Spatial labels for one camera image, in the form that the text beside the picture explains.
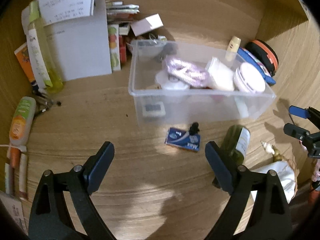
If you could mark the white printed card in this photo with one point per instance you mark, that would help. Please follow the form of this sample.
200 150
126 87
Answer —
12 210

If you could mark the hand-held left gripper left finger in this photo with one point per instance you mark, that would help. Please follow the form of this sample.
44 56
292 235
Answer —
98 167

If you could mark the orange black round case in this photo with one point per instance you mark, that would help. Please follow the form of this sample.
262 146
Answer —
265 52

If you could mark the fruit print carton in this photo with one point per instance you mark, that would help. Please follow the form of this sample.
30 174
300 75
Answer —
113 47

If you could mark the stack of books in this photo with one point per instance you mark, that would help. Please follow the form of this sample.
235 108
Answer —
122 17

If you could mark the white red pen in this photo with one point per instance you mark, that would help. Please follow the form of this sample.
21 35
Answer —
23 177
9 180

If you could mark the orange book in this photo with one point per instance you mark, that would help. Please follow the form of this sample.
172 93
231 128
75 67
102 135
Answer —
23 60

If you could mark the blue small box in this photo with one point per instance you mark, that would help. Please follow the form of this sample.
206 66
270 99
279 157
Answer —
180 140

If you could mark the white soft pouch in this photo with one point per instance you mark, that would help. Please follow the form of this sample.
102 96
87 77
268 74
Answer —
221 78

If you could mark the lilac pouch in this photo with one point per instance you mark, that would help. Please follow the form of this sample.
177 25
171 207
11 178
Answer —
185 71

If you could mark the round clear plastic lid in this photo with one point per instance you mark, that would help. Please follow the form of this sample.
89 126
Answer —
172 83

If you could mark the white paper receipt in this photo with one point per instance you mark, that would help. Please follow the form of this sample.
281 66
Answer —
67 5

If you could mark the clear glass bowl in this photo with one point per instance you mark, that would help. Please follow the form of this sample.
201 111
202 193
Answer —
150 51

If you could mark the cream small tube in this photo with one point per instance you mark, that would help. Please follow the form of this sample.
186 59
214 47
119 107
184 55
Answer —
233 46

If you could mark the white jar purple print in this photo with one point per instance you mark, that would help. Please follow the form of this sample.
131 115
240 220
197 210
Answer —
250 77

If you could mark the green glass bottle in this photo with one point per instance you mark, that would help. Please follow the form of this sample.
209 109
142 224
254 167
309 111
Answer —
236 142

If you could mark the wooden desktop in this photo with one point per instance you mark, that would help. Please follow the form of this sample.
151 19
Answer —
140 175

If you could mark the small white cardboard box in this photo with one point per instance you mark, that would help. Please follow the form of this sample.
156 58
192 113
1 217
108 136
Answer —
147 25

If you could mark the dark key bunch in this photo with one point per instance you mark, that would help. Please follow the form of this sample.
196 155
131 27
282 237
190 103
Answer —
43 102

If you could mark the green orange tube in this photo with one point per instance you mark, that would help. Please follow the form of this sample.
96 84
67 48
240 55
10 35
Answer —
21 120

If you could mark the clear plastic storage box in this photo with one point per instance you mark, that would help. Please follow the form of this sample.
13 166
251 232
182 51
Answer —
190 110

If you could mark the black binder clip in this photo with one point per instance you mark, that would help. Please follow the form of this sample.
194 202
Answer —
193 128

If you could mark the small gold bell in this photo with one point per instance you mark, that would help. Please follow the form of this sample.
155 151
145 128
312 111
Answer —
278 157

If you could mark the small spiral seashell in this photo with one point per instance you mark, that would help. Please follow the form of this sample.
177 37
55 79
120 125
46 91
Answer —
267 147

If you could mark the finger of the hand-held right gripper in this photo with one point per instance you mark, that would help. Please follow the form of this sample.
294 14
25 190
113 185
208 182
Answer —
298 111
296 130

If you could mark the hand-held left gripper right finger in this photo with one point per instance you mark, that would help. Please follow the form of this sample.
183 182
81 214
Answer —
220 167

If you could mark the blue pencil case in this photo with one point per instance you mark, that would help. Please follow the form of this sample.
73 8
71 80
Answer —
268 76

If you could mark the yellow green bottle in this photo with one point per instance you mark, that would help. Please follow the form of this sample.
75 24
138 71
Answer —
53 77

